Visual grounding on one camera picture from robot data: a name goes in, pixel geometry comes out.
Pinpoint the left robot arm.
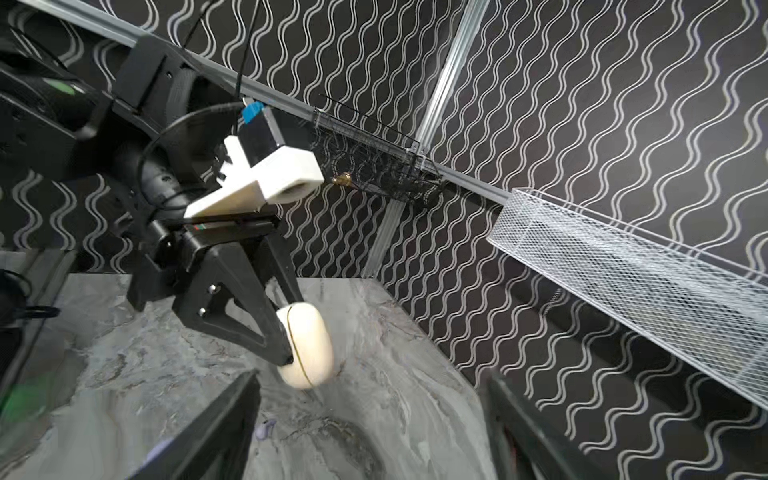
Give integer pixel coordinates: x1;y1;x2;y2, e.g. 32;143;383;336
1;35;324;367

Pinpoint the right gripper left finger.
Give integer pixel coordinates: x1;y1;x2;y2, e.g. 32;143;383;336
132;370;261;479

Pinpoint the brass bell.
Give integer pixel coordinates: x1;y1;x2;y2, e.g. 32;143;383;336
332;172;354;187

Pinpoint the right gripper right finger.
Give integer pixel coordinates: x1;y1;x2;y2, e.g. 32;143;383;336
482;371;600;479

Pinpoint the purple earbud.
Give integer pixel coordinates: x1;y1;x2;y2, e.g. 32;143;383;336
255;419;277;441

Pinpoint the white wire mesh basket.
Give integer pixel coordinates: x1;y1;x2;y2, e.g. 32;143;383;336
488;188;767;407

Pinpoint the cream earbud charging case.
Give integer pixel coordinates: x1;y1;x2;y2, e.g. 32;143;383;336
277;302;334;390

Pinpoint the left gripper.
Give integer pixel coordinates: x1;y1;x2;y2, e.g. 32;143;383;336
127;211;304;366

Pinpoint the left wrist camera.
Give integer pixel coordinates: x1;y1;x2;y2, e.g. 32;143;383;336
184;102;325;219

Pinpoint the black wire basket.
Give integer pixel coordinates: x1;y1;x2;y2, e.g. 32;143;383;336
312;94;447;208

